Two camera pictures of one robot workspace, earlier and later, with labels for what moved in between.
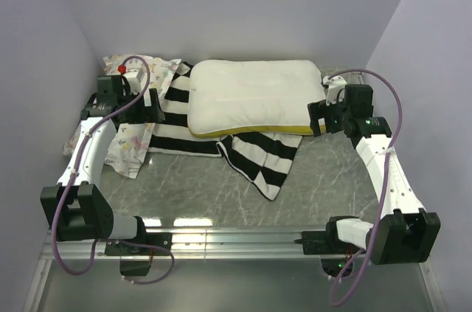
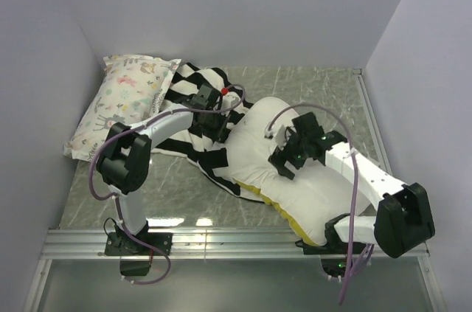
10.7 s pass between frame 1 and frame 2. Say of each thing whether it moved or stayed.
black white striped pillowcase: moved
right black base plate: stayed
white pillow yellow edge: moved
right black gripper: moved
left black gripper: moved
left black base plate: stayed
